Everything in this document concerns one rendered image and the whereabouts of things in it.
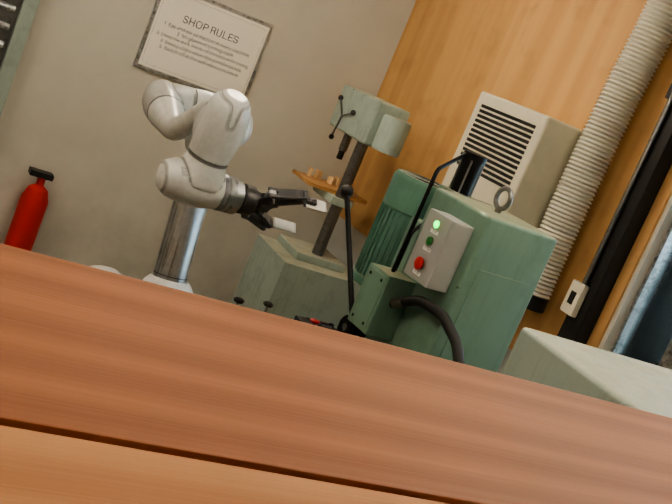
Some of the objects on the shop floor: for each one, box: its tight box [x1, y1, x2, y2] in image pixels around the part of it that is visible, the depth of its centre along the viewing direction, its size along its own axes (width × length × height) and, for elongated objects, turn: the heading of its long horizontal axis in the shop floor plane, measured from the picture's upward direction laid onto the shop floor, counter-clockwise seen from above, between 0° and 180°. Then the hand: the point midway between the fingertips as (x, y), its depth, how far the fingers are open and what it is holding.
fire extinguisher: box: [4, 166, 54, 251], centre depth 517 cm, size 18×19×60 cm
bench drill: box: [231, 84, 411, 329], centre depth 510 cm, size 48×62×158 cm
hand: (306, 217), depth 257 cm, fingers open, 13 cm apart
